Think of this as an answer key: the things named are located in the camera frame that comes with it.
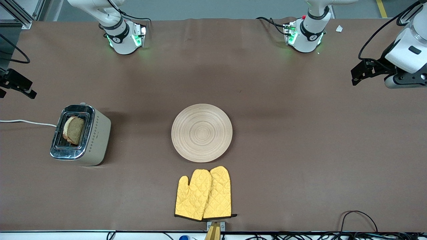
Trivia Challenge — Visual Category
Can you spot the black red cable loop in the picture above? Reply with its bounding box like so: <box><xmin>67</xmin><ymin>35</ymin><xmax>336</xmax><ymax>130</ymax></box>
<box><xmin>339</xmin><ymin>210</ymin><xmax>379</xmax><ymax>234</ymax></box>

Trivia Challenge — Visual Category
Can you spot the brown toast slice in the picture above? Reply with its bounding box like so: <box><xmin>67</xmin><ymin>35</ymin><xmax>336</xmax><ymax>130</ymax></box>
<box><xmin>63</xmin><ymin>116</ymin><xmax>85</xmax><ymax>146</ymax></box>

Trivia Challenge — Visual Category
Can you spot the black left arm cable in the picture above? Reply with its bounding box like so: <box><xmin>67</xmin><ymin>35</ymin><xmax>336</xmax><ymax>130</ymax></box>
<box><xmin>358</xmin><ymin>1</ymin><xmax>421</xmax><ymax>61</ymax></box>

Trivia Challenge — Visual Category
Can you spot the black base cable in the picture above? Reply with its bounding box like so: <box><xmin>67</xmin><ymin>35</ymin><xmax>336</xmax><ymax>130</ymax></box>
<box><xmin>106</xmin><ymin>0</ymin><xmax>152</xmax><ymax>24</ymax></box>
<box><xmin>256</xmin><ymin>17</ymin><xmax>288</xmax><ymax>36</ymax></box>

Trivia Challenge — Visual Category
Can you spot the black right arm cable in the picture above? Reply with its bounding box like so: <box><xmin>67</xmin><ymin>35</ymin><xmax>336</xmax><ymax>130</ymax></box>
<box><xmin>0</xmin><ymin>33</ymin><xmax>31</xmax><ymax>64</ymax></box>

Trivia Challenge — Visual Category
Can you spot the yellow quilted oven mitt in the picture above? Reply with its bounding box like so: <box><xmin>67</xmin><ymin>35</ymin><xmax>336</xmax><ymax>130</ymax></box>
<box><xmin>174</xmin><ymin>169</ymin><xmax>212</xmax><ymax>221</ymax></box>
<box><xmin>203</xmin><ymin>166</ymin><xmax>237</xmax><ymax>220</ymax></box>

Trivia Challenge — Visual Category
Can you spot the silver beige toaster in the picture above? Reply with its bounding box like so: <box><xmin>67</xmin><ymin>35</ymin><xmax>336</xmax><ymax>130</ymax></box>
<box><xmin>50</xmin><ymin>103</ymin><xmax>111</xmax><ymax>166</ymax></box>

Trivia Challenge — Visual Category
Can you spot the white toaster power cord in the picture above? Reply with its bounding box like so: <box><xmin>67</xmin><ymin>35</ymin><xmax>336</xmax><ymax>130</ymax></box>
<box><xmin>0</xmin><ymin>119</ymin><xmax>58</xmax><ymax>128</ymax></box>

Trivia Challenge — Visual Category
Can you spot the aluminium frame profile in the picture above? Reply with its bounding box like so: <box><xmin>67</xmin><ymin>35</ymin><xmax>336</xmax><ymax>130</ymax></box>
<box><xmin>399</xmin><ymin>8</ymin><xmax>421</xmax><ymax>26</ymax></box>
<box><xmin>0</xmin><ymin>0</ymin><xmax>46</xmax><ymax>30</ymax></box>

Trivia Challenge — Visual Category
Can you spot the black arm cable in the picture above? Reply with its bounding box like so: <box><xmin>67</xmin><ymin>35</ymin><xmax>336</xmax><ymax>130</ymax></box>
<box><xmin>0</xmin><ymin>33</ymin><xmax>31</xmax><ymax>64</ymax></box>
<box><xmin>358</xmin><ymin>1</ymin><xmax>421</xmax><ymax>61</ymax></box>

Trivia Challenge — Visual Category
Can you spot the metal bracket with wooden stick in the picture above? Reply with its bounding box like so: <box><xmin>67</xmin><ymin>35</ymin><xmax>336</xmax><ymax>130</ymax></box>
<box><xmin>204</xmin><ymin>221</ymin><xmax>226</xmax><ymax>240</ymax></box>

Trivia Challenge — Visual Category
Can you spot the round wooden plate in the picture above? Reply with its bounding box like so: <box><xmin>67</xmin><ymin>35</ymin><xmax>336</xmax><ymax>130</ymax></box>
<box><xmin>171</xmin><ymin>104</ymin><xmax>233</xmax><ymax>163</ymax></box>

